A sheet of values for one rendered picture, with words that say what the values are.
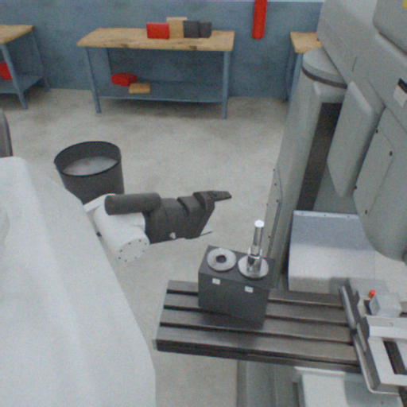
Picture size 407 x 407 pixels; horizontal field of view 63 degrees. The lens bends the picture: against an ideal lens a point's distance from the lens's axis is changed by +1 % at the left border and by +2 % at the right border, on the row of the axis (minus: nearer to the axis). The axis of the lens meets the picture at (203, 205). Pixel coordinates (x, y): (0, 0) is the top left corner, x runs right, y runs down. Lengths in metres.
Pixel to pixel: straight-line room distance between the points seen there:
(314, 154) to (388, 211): 0.46
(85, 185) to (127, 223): 1.87
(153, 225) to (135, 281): 1.83
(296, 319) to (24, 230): 1.06
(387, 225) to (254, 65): 4.38
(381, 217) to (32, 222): 0.68
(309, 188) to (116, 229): 0.84
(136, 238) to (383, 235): 0.52
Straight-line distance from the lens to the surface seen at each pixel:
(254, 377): 1.86
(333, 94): 1.11
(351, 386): 1.26
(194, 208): 0.66
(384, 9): 0.83
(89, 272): 0.24
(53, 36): 5.59
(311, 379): 1.23
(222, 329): 1.15
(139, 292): 2.37
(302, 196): 1.27
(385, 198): 0.77
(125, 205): 0.57
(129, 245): 0.57
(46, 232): 0.25
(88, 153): 2.81
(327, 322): 1.23
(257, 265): 1.00
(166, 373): 2.08
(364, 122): 0.85
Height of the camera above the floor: 1.90
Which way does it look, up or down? 40 degrees down
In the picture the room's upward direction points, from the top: straight up
